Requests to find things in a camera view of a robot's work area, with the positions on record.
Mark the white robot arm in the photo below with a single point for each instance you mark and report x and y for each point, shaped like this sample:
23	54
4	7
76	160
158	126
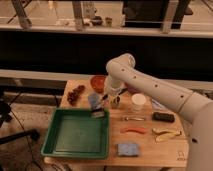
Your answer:
191	106

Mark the small metal cup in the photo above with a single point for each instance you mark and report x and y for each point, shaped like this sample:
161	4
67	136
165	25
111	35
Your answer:
114	102

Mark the blue plastic cup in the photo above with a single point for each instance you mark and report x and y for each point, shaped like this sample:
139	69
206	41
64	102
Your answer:
93	100

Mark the white plastic cup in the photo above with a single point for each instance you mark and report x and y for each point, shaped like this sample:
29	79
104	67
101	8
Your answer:
138	100

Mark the orange bowl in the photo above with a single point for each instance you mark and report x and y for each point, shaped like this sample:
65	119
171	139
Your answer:
97	83

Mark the purple bowl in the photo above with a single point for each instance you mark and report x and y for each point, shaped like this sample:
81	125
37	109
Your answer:
132	90

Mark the metal spoon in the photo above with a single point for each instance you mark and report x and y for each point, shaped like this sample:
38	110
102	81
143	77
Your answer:
132	118

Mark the red grapes bunch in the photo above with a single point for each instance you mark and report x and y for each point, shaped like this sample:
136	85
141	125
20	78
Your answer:
73	96

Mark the blue patterned cloth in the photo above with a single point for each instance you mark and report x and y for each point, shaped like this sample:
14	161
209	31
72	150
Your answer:
157	106

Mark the red chili pepper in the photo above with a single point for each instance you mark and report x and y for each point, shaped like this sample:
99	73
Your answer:
139	130

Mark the green plastic tray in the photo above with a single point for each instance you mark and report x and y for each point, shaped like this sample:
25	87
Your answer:
76	134

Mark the wooden board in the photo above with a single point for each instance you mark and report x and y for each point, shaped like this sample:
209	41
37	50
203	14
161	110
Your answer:
171	153

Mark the black rectangular block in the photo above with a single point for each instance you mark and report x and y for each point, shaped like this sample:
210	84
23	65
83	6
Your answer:
163	117

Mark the blue sponge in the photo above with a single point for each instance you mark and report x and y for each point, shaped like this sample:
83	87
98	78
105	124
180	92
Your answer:
128	149

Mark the yellow banana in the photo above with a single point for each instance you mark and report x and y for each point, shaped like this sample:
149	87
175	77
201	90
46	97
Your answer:
165	134

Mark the black tripod stand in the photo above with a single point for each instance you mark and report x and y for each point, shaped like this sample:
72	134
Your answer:
11	128

